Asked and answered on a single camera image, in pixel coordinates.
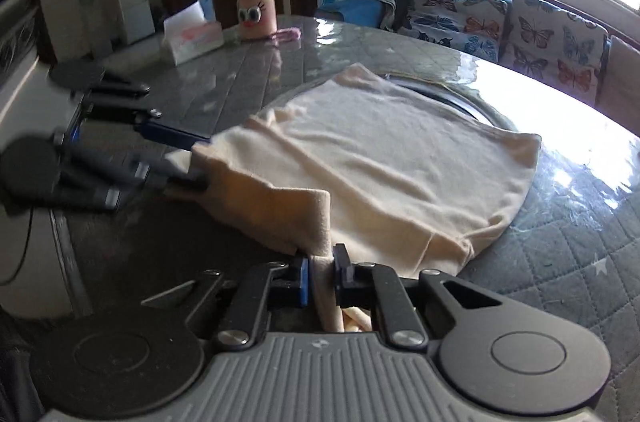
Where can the white tissue box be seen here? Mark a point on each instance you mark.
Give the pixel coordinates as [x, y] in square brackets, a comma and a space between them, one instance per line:
[192, 35]

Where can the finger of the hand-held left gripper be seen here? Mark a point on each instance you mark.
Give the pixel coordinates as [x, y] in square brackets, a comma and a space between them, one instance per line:
[172, 136]
[185, 184]

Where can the pink cartoon face bottle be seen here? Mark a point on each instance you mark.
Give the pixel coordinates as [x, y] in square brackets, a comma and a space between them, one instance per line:
[256, 10]

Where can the dark patterned furniture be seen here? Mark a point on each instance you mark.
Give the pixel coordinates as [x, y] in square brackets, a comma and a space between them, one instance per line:
[20, 22]

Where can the plain beige cushion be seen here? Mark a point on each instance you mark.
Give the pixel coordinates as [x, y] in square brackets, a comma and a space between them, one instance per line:
[622, 77]

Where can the blue cloth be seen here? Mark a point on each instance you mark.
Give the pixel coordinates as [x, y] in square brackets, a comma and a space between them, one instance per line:
[345, 12]

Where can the butterfly print cushion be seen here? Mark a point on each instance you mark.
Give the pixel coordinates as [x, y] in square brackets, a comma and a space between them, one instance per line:
[457, 22]
[555, 47]

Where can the beige knit garment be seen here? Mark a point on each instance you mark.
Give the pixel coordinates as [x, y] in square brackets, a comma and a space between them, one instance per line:
[380, 162]

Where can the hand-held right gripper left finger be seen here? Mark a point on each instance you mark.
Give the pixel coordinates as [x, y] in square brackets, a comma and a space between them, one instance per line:
[302, 284]

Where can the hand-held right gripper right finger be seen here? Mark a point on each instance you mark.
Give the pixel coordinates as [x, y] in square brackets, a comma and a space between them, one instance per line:
[342, 274]

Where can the glass turntable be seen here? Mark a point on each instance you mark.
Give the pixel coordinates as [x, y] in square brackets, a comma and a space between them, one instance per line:
[450, 98]

